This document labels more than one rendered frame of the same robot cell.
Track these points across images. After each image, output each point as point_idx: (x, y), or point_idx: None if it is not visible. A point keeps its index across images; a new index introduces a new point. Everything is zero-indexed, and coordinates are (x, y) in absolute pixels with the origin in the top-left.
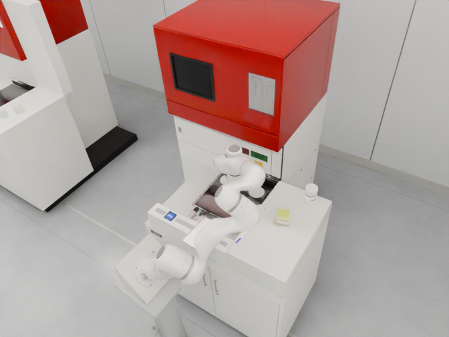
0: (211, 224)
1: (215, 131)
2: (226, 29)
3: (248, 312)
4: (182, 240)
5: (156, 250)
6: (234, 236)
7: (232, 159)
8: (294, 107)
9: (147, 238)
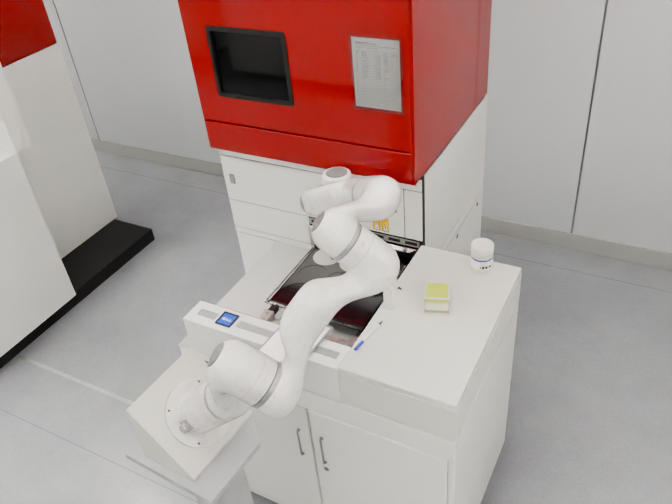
0: (309, 287)
1: (297, 169)
2: None
3: (388, 496)
4: None
5: (204, 378)
6: (351, 343)
7: (335, 185)
8: (436, 104)
9: (187, 356)
